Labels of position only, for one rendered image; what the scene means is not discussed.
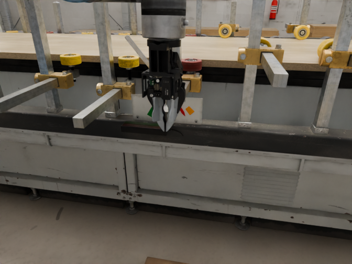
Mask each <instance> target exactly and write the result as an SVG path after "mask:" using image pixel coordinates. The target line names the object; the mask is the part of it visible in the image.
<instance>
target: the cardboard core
mask: <svg viewBox="0 0 352 264"><path fill-rule="evenodd" d="M145 264H189V263H183V262H177V261H171V260H164V259H158V258H153V257H147V258H146V261H145Z"/></svg>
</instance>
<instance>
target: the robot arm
mask: <svg viewBox="0 0 352 264"><path fill-rule="evenodd" d="M63 1H67V2H72V3H82V2H85V3H92V2H117V3H141V28H142V37H143V38H149V39H147V46H148V47H149V69H148V70H146V71H144V72H143V73H141V83H142V98H144V97H145V96H147V98H148V100H149V102H150V104H151V105H152V110H153V112H152V121H153V122H157V123H158V125H159V126H160V128H161V129H162V130H163V131H168V130H169V129H170V128H171V127H172V125H173V123H174V121H175V119H176V117H177V115H178V113H179V111H180V109H181V107H182V105H183V103H184V100H185V95H186V91H185V82H182V75H183V73H182V72H183V65H182V63H181V60H180V58H179V55H178V53H177V52H173V51H172V48H175V47H180V46H181V40H180V39H182V38H185V26H188V25H189V21H188V20H185V19H186V0H63ZM146 79H148V81H146ZM144 80H145V91H144ZM147 83H148V88H147ZM165 100H167V107H168V113H167V122H166V120H165V117H164V116H165V111H164V109H163V107H164V105H165Z"/></svg>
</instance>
